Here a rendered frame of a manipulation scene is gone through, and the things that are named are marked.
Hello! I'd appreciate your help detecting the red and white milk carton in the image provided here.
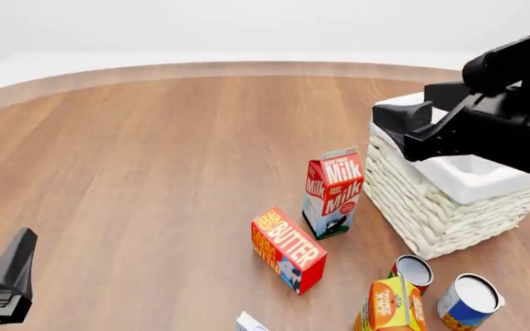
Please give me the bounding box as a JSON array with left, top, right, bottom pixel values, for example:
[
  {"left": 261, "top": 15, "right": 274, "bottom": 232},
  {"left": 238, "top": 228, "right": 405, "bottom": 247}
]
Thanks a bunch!
[{"left": 301, "top": 146, "right": 366, "bottom": 241}]

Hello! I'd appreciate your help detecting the red tin can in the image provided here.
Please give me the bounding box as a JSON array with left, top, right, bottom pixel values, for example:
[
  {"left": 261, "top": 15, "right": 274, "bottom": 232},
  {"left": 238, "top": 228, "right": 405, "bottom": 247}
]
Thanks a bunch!
[{"left": 387, "top": 254, "right": 434, "bottom": 297}]

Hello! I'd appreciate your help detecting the orange juice carton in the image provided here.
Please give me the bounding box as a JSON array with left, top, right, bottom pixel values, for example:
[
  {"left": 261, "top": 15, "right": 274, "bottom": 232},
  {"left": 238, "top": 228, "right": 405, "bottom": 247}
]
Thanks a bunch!
[{"left": 353, "top": 275, "right": 427, "bottom": 331}]

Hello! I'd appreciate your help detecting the white woven basket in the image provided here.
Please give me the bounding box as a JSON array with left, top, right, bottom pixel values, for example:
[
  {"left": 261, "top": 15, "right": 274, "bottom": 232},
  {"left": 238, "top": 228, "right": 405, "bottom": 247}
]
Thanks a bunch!
[{"left": 363, "top": 91, "right": 530, "bottom": 262}]

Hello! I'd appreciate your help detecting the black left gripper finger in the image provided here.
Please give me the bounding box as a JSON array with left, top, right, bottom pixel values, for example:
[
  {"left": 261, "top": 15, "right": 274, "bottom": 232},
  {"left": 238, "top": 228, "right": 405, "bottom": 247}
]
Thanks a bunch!
[{"left": 0, "top": 226, "right": 39, "bottom": 302}]

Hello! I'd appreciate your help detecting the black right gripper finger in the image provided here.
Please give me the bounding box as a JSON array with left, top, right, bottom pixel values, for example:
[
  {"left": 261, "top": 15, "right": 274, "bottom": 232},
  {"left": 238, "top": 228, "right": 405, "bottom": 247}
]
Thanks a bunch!
[{"left": 372, "top": 100, "right": 434, "bottom": 150}]

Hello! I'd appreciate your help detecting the blue and white tin can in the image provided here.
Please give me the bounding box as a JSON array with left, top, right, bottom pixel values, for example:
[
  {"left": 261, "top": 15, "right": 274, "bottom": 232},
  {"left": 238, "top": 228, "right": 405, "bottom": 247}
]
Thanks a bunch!
[{"left": 436, "top": 272, "right": 507, "bottom": 331}]

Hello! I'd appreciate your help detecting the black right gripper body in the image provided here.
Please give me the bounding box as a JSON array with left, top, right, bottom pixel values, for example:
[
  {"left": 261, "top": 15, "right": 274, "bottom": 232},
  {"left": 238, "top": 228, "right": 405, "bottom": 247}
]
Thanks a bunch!
[{"left": 404, "top": 86, "right": 530, "bottom": 183}]

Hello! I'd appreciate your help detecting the white and blue cream cheese box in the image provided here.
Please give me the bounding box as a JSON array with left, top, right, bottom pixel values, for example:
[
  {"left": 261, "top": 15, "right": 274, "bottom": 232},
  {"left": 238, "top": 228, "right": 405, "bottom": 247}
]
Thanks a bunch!
[{"left": 236, "top": 310, "right": 271, "bottom": 331}]

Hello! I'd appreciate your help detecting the red and orange butter box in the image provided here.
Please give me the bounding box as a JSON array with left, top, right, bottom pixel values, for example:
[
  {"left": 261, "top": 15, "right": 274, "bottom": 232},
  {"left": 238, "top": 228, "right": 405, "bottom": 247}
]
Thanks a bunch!
[{"left": 250, "top": 206, "right": 328, "bottom": 296}]

